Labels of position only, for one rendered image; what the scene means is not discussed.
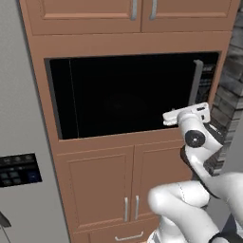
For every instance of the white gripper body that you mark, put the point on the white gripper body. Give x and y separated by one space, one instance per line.
170 117

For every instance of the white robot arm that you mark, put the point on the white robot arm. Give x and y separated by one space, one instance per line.
202 202

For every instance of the black microwave door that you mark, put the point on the black microwave door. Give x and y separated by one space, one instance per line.
126 98

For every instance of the brown cupboard door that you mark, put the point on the brown cupboard door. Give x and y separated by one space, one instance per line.
190 14
95 186
158 167
82 15

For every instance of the black microwave oven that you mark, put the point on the black microwave oven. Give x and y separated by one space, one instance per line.
207 79

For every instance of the brown drawer front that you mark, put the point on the brown drawer front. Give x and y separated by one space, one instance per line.
104 235

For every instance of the grey fridge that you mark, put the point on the grey fridge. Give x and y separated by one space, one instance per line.
22 110

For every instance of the brown cabinet frame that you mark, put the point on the brown cabinet frame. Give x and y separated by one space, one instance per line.
126 44

